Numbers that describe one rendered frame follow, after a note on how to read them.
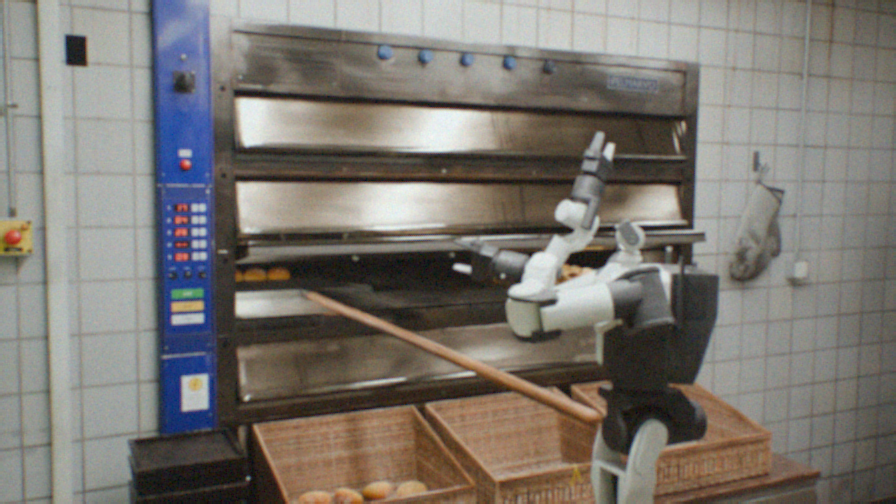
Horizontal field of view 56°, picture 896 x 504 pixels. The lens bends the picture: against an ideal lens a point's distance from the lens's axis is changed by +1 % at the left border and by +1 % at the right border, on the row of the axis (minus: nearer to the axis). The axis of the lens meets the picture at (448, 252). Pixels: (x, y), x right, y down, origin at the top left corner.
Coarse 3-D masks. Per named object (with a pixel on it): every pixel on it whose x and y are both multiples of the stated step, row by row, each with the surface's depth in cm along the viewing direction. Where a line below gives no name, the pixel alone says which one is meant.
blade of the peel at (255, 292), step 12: (240, 288) 333; (252, 288) 333; (264, 288) 334; (276, 288) 334; (288, 288) 335; (300, 288) 335; (312, 288) 336; (324, 288) 318; (336, 288) 320; (348, 288) 323; (360, 288) 325; (372, 288) 327
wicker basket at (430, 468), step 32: (352, 416) 277; (384, 416) 282; (416, 416) 282; (256, 448) 259; (288, 448) 266; (320, 448) 271; (352, 448) 275; (384, 448) 280; (416, 448) 284; (256, 480) 260; (288, 480) 264; (320, 480) 269; (352, 480) 273; (384, 480) 278; (416, 480) 283; (448, 480) 262
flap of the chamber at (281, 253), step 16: (528, 240) 290; (544, 240) 293; (592, 240) 302; (608, 240) 306; (656, 240) 316; (672, 240) 319; (688, 240) 323; (704, 240) 327; (240, 256) 255; (256, 256) 246; (272, 256) 250; (288, 256) 254; (304, 256) 258; (320, 256) 263; (336, 256) 267; (352, 256) 272; (368, 256) 277; (384, 256) 282; (400, 256) 287
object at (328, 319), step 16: (448, 304) 300; (464, 304) 300; (480, 304) 301; (496, 304) 303; (240, 320) 262; (256, 320) 263; (272, 320) 265; (288, 320) 268; (304, 320) 270; (320, 320) 273; (336, 320) 275; (352, 320) 278; (384, 320) 283; (400, 320) 286
